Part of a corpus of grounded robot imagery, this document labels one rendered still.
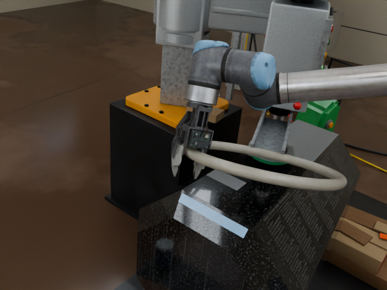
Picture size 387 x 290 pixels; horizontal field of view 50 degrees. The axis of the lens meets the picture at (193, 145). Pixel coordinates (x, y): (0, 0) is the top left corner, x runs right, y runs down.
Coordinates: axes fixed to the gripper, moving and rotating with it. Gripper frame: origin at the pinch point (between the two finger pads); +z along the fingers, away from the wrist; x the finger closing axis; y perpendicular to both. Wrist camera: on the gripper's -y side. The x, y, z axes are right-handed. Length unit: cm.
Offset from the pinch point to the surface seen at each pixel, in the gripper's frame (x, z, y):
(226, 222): 29.2, 23.2, -29.0
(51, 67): -54, -21, -431
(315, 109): 159, -28, -182
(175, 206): 14, 24, -46
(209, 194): 26, 16, -43
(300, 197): 68, 13, -42
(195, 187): 21, 15, -48
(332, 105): 169, -34, -177
